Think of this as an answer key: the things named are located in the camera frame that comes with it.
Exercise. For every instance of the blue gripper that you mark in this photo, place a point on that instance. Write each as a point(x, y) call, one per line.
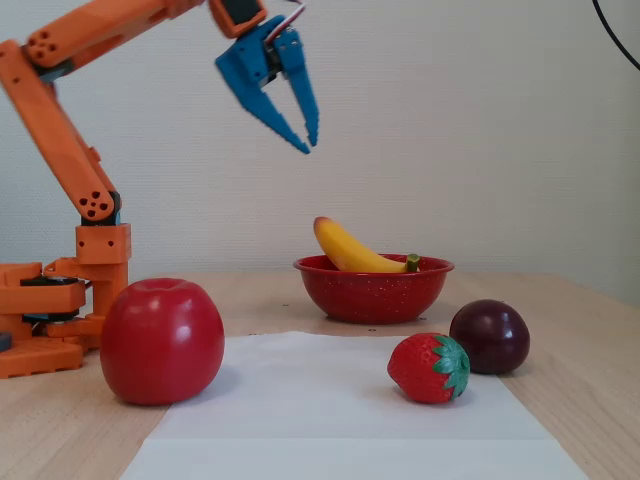
point(246, 64)

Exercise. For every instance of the yellow toy banana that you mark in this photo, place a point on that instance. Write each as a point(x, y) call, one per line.
point(350, 255)

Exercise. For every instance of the red toy apple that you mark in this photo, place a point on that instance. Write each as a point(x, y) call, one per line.
point(160, 345)

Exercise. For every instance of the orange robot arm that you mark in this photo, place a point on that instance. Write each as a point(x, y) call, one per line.
point(50, 125)

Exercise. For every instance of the red speckled enamel bowl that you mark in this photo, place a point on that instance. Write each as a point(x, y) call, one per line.
point(372, 297)

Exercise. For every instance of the red toy strawberry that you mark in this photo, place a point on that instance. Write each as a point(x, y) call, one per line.
point(420, 370)

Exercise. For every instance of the dark purple toy plum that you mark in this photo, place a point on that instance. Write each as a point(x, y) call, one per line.
point(490, 340)

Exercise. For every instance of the white paper sheet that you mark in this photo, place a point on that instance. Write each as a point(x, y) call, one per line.
point(325, 440)

